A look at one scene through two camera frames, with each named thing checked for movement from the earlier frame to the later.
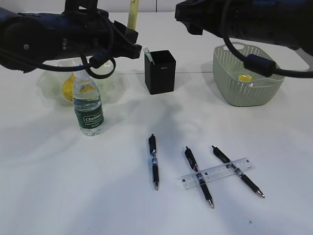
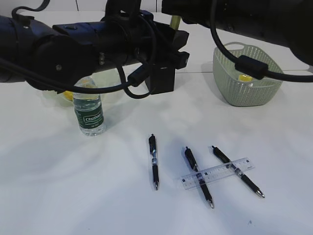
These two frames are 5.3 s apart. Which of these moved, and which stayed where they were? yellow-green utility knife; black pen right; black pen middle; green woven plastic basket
Moved: yellow-green utility knife
Stayed: black pen right; green woven plastic basket; black pen middle
